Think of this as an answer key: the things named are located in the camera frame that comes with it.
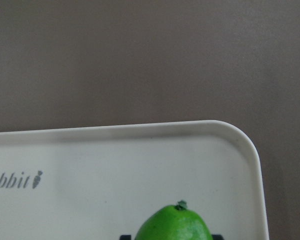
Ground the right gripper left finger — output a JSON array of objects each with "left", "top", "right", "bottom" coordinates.
[{"left": 119, "top": 234, "right": 132, "bottom": 240}]

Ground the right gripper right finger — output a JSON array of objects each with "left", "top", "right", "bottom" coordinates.
[{"left": 211, "top": 234, "right": 224, "bottom": 240}]

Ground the green lime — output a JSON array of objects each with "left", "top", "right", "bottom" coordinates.
[{"left": 135, "top": 200, "right": 213, "bottom": 240}]

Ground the cream rabbit tray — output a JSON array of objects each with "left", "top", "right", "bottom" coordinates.
[{"left": 0, "top": 120, "right": 269, "bottom": 240}]

